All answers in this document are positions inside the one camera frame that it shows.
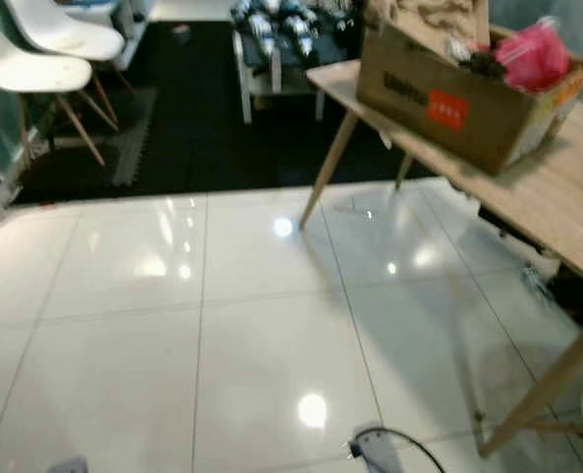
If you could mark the black floor mat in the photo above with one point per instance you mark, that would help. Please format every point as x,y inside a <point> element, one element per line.
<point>193,128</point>

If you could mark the white rack with metal parts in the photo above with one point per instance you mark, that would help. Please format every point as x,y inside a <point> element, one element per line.
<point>282,30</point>

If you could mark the cardboard box with red label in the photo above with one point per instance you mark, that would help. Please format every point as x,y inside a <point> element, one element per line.
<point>405,94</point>

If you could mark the light wooden table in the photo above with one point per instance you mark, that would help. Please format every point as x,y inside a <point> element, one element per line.
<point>557,187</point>

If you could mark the pink plastic bag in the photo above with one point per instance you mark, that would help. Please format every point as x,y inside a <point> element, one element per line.
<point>538,59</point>

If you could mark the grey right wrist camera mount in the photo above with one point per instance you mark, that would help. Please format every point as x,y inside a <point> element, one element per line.
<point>378,453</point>

